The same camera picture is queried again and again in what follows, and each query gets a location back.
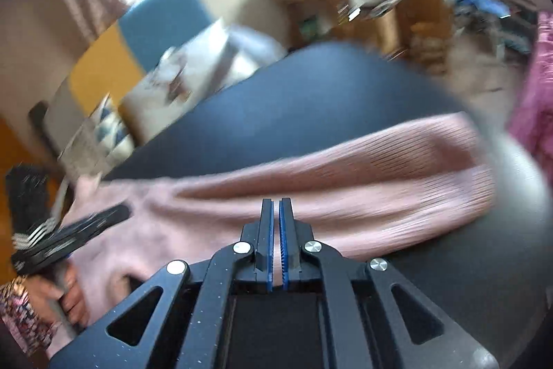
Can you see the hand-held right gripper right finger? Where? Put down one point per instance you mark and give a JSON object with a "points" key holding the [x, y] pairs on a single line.
{"points": [[284, 248]]}

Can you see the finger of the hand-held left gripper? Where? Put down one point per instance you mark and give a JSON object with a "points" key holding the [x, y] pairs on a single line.
{"points": [[99, 222]]}

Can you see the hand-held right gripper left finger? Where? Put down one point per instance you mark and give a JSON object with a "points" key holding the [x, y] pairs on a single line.
{"points": [[268, 248]]}

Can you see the pink knit sweater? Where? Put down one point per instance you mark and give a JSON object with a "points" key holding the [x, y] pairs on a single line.
{"points": [[345, 179]]}

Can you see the person's left hand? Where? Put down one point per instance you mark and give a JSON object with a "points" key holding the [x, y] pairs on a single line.
{"points": [[73, 295]]}

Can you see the tiger print cushion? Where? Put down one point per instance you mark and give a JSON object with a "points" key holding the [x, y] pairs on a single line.
{"points": [[99, 131]]}

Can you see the deer print cushion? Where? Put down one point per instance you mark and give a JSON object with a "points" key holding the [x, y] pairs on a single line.
{"points": [[173, 79]]}

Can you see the grey yellow blue sofa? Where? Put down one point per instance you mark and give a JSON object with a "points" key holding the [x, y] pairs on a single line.
{"points": [[164, 14]]}

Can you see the wooden side table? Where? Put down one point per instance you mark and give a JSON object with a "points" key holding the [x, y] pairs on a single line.
{"points": [[371, 27]]}

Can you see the magenta fuzzy cloth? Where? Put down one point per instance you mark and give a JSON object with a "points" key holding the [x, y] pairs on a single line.
{"points": [[535, 92]]}

